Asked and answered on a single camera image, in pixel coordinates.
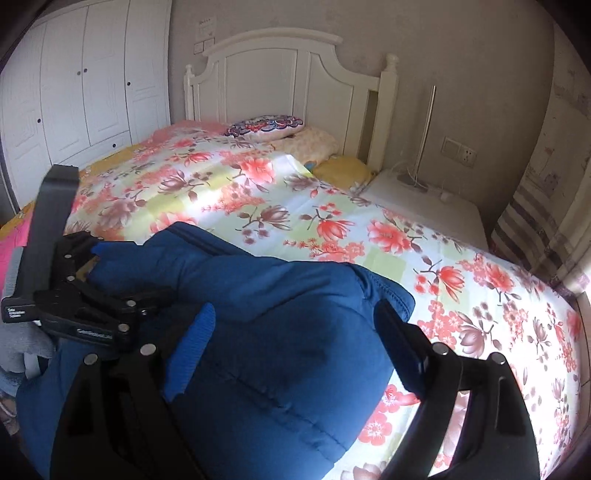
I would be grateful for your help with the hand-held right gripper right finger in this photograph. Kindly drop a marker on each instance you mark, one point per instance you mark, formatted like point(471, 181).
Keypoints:
point(397, 341)

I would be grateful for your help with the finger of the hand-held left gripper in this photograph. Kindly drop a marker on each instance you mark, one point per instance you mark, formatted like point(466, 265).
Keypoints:
point(115, 302)
point(74, 249)

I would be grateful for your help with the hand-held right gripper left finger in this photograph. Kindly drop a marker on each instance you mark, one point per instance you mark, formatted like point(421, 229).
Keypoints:
point(189, 355)

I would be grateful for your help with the blue quilted jacket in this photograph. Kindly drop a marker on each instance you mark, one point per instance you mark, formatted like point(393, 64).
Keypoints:
point(286, 346)

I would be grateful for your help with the pink blanket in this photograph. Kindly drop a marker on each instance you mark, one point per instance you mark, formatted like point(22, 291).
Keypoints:
point(11, 244)

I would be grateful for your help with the yellow bed sheet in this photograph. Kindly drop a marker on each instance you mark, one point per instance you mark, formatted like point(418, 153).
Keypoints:
point(111, 159)

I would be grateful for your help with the floral bed blanket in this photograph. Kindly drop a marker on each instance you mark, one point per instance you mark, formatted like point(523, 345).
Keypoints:
point(415, 258)

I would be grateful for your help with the white nightstand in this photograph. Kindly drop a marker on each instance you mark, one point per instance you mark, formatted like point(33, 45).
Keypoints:
point(438, 217)

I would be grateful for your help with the white wardrobe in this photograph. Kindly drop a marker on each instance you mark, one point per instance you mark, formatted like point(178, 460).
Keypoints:
point(101, 69)

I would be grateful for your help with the pink pillow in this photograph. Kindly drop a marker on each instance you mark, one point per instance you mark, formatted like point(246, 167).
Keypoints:
point(194, 127)

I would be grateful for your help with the yellow pillow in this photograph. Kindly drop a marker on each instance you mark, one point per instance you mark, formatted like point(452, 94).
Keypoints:
point(344, 168)

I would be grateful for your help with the striped beige curtain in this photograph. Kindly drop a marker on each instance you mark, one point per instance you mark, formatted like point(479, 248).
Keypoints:
point(545, 207)

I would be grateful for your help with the slim silver desk lamp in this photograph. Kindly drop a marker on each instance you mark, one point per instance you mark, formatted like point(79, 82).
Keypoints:
point(427, 129)

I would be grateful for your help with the beige textured pillow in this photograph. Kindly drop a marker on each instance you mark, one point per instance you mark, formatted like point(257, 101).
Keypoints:
point(314, 141)

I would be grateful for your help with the patterned blue red pillow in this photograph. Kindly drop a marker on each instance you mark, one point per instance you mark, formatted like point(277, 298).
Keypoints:
point(263, 125)

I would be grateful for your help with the white wooden headboard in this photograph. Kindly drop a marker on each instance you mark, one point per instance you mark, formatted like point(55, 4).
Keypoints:
point(258, 87)

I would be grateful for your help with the white wall socket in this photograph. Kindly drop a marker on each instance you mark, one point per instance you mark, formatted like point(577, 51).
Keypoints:
point(459, 150)

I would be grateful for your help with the white wall switch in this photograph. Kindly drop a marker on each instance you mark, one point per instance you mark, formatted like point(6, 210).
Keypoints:
point(204, 47)

